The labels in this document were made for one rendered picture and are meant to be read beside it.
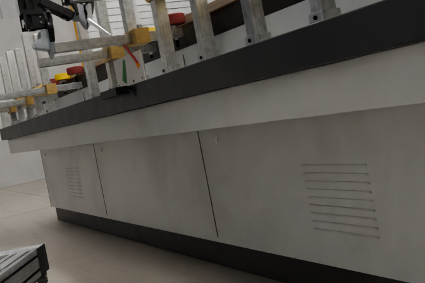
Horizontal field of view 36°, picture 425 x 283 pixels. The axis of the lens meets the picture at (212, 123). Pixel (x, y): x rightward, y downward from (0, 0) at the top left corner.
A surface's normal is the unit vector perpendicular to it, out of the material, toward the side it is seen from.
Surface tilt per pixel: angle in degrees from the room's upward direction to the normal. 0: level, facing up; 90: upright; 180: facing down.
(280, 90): 90
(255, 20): 90
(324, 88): 90
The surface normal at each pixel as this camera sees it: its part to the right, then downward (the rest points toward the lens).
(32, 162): 0.45, -0.06
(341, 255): -0.87, 0.18
